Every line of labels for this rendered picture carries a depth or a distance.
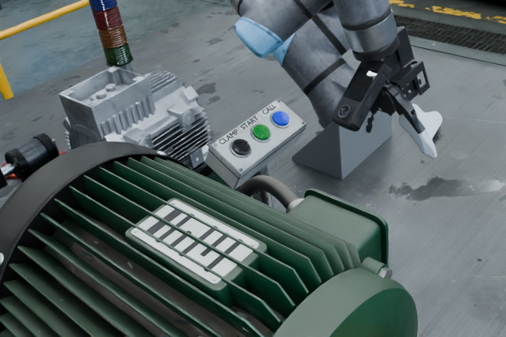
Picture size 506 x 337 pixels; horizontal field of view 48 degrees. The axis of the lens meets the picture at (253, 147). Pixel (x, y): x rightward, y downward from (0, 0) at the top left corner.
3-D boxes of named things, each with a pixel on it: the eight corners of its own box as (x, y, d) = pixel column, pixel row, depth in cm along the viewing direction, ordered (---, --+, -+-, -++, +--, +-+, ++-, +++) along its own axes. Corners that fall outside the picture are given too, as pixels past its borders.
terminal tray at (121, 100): (104, 145, 96) (92, 107, 92) (69, 129, 102) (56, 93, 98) (158, 113, 103) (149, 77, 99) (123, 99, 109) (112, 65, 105)
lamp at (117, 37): (112, 50, 130) (107, 31, 128) (97, 46, 134) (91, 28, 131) (132, 40, 134) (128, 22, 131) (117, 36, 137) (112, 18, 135)
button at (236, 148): (239, 162, 90) (242, 156, 89) (226, 150, 91) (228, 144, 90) (251, 153, 92) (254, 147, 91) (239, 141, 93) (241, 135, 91)
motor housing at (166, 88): (141, 223, 102) (113, 133, 91) (82, 188, 113) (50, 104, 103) (219, 166, 113) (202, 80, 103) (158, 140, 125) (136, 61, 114)
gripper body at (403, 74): (432, 91, 92) (415, 26, 85) (397, 122, 89) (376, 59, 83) (397, 81, 98) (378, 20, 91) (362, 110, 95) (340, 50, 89)
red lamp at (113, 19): (107, 31, 128) (101, 13, 125) (91, 28, 131) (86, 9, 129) (128, 22, 131) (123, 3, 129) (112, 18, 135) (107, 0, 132)
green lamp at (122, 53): (117, 68, 133) (112, 50, 130) (102, 63, 136) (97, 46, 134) (137, 58, 136) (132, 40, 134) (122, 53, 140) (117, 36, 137)
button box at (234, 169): (233, 191, 92) (241, 174, 88) (203, 162, 94) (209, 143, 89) (299, 141, 102) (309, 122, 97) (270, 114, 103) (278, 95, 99)
